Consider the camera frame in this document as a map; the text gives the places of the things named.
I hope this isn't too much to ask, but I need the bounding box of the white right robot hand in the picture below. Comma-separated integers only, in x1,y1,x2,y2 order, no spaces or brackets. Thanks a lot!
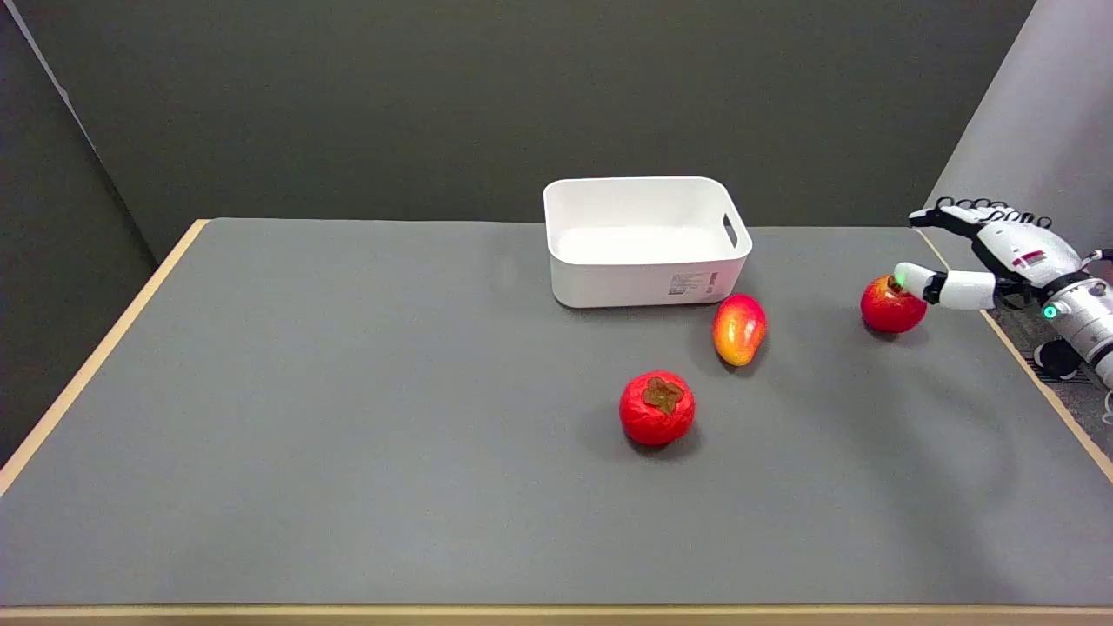
893,198,1098,313

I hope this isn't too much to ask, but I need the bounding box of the red apple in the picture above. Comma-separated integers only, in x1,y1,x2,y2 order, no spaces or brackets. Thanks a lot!
860,275,928,335

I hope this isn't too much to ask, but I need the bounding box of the red yellow mango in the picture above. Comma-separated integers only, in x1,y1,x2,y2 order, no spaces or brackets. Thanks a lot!
711,294,768,368

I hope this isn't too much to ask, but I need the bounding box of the white plastic storage bin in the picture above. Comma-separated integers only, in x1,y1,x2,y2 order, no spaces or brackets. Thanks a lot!
543,176,754,310

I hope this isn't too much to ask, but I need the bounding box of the red persimmon with brown calyx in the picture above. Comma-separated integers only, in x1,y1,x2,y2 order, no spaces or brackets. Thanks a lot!
618,370,696,448

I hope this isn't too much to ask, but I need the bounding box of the grey table mat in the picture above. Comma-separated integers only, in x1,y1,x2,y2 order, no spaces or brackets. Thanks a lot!
0,217,1113,608

